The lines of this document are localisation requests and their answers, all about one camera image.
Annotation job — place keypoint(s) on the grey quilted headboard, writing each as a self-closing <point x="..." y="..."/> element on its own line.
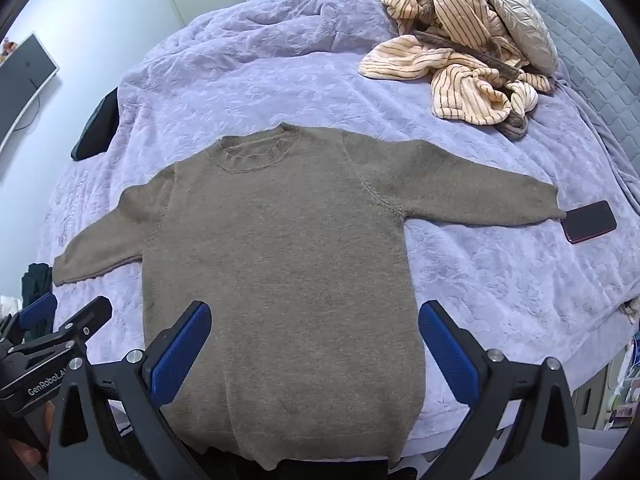
<point x="590" y="55"/>

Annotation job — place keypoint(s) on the beige striped fleece garment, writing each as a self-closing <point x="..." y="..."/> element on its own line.
<point x="460" y="90"/>

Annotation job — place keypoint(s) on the black cushion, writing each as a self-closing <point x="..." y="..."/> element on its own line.
<point x="97" y="130"/>

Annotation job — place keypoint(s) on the silver quilted pillow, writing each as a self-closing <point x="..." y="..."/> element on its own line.
<point x="520" y="20"/>

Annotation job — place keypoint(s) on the brown knit sweater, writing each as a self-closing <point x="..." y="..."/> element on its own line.
<point x="280" y="260"/>

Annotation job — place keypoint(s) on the black smartphone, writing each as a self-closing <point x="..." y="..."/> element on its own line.
<point x="590" y="222"/>

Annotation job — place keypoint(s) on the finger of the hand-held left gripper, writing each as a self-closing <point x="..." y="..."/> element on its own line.
<point x="37" y="310"/>
<point x="85" y="317"/>

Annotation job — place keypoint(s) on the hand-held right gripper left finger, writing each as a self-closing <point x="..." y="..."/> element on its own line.
<point x="182" y="345"/>

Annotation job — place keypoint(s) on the bedside clutter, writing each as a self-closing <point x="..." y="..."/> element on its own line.
<point x="622" y="375"/>

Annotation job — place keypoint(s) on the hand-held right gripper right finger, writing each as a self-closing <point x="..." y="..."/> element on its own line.
<point x="447" y="350"/>

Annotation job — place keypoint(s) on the dark green cloth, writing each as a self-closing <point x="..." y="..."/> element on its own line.
<point x="35" y="280"/>

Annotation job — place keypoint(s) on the white curved monitor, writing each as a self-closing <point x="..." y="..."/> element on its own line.
<point x="20" y="80"/>

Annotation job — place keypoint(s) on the lilac plush blanket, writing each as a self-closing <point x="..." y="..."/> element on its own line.
<point x="275" y="70"/>

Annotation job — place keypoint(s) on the person's left hand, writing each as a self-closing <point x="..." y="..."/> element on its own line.
<point x="27" y="455"/>

